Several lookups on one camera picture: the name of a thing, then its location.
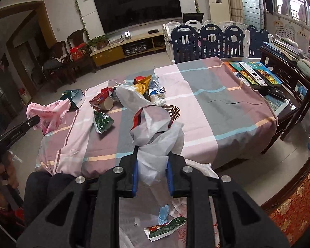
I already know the pink plastic bag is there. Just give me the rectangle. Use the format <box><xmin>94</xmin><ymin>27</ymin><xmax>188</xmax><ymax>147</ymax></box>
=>
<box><xmin>26</xmin><ymin>99</ymin><xmax>72</xmax><ymax>136</ymax></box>

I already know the light blue plastic scrap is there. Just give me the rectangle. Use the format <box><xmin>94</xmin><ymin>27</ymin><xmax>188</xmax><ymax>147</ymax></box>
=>
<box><xmin>158</xmin><ymin>204</ymin><xmax>170</xmax><ymax>224</ymax></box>

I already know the green snack wrapper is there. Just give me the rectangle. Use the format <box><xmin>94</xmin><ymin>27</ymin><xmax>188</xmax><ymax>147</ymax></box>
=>
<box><xmin>93</xmin><ymin>110</ymin><xmax>114</xmax><ymax>134</ymax></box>

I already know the white plastic bag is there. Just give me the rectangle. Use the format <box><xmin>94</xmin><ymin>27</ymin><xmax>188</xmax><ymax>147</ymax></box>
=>
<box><xmin>115</xmin><ymin>85</ymin><xmax>185</xmax><ymax>186</ymax></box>

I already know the yellow snack bag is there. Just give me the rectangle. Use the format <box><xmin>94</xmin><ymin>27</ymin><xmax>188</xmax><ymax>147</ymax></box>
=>
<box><xmin>133</xmin><ymin>75</ymin><xmax>152</xmax><ymax>95</ymax></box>

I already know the white plastic trash basket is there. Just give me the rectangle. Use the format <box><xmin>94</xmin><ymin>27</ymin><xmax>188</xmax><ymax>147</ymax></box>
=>
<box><xmin>118</xmin><ymin>158</ymin><xmax>220</xmax><ymax>248</ymax></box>

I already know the person's left hand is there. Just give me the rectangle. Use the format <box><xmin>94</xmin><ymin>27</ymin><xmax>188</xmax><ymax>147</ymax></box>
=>
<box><xmin>0</xmin><ymin>152</ymin><xmax>19</xmax><ymax>210</ymax></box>

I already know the red patterned sofa cushion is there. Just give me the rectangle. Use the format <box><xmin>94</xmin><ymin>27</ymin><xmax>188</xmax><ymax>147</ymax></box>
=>
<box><xmin>261</xmin><ymin>157</ymin><xmax>310</xmax><ymax>247</ymax></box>

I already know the person's dark trouser leg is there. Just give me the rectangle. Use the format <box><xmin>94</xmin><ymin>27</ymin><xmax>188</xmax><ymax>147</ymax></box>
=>
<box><xmin>24</xmin><ymin>171</ymin><xmax>75</xmax><ymax>226</ymax></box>

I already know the dark green gift bag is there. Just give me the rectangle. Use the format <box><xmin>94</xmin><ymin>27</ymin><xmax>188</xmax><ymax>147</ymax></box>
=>
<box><xmin>60</xmin><ymin>89</ymin><xmax>86</xmax><ymax>111</ymax></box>

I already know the dark wooden armchair left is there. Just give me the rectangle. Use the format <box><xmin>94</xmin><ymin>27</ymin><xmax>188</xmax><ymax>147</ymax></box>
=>
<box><xmin>42</xmin><ymin>40</ymin><xmax>76</xmax><ymax>92</ymax></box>

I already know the dark wooden armchair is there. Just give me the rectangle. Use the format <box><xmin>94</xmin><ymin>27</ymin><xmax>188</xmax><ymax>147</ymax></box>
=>
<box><xmin>42</xmin><ymin>40</ymin><xmax>76</xmax><ymax>92</ymax></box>
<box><xmin>67</xmin><ymin>29</ymin><xmax>97</xmax><ymax>73</ymax></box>

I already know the red cardboard box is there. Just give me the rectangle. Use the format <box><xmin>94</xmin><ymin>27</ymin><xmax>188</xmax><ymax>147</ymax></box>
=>
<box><xmin>89</xmin><ymin>87</ymin><xmax>113</xmax><ymax>106</ymax></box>

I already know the white paper cup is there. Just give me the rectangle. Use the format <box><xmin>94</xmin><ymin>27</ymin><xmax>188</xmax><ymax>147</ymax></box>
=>
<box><xmin>99</xmin><ymin>97</ymin><xmax>115</xmax><ymax>111</ymax></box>

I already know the red gift box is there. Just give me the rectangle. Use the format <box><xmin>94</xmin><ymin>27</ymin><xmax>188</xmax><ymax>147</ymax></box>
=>
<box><xmin>70</xmin><ymin>43</ymin><xmax>91</xmax><ymax>62</ymax></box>

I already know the striped pastel tablecloth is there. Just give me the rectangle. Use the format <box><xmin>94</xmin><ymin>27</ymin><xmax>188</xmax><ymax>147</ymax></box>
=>
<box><xmin>35</xmin><ymin>57</ymin><xmax>278</xmax><ymax>177</ymax></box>

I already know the dark wooden armchair right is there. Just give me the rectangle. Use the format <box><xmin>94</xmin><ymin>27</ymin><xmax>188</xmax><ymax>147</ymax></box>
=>
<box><xmin>67</xmin><ymin>29</ymin><xmax>97</xmax><ymax>73</ymax></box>

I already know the potted green plant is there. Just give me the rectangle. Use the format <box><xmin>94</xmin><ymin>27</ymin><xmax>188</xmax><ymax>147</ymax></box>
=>
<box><xmin>88</xmin><ymin>35</ymin><xmax>108</xmax><ymax>51</ymax></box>

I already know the brown round logo wrapper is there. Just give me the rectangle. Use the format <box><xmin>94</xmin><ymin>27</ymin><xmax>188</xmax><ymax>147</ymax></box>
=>
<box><xmin>163</xmin><ymin>105</ymin><xmax>181</xmax><ymax>121</ymax></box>

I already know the blue white small packet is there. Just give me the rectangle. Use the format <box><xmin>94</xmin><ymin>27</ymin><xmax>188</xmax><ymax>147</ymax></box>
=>
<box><xmin>149</xmin><ymin>87</ymin><xmax>166</xmax><ymax>99</ymax></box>

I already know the dark wooden side table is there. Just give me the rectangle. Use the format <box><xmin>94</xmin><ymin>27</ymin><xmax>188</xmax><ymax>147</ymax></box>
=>
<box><xmin>260</xmin><ymin>47</ymin><xmax>310</xmax><ymax>154</ymax></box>

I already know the white remote control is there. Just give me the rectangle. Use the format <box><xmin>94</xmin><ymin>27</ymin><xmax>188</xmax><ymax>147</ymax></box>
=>
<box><xmin>239</xmin><ymin>62</ymin><xmax>268</xmax><ymax>87</ymax></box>

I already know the green picture book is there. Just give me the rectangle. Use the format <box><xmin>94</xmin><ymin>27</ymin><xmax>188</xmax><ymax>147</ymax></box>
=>
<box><xmin>227</xmin><ymin>62</ymin><xmax>282</xmax><ymax>88</ymax></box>

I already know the wooden tv cabinet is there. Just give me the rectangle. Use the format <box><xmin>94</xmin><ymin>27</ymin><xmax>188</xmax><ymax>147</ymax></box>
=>
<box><xmin>90</xmin><ymin>32</ymin><xmax>166</xmax><ymax>67</ymax></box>

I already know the grey green plush cushion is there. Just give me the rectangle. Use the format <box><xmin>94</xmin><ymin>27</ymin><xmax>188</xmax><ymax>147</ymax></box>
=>
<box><xmin>297</xmin><ymin>59</ymin><xmax>310</xmax><ymax>80</ymax></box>

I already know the large black television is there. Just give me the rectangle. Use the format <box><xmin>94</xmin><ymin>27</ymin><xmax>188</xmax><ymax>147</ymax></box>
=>
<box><xmin>94</xmin><ymin>0</ymin><xmax>182</xmax><ymax>34</ymax></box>

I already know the stack of books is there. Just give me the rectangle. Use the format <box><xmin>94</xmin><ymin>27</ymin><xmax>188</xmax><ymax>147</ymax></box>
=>
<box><xmin>262</xmin><ymin>36</ymin><xmax>306</xmax><ymax>62</ymax></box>

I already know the blue white baby fence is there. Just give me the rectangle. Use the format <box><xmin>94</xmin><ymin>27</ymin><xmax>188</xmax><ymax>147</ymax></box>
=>
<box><xmin>162</xmin><ymin>20</ymin><xmax>271</xmax><ymax>64</ymax></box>

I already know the black monitor behind fence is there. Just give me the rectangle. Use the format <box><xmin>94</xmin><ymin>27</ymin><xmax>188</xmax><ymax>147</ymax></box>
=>
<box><xmin>182</xmin><ymin>13</ymin><xmax>204</xmax><ymax>24</ymax></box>

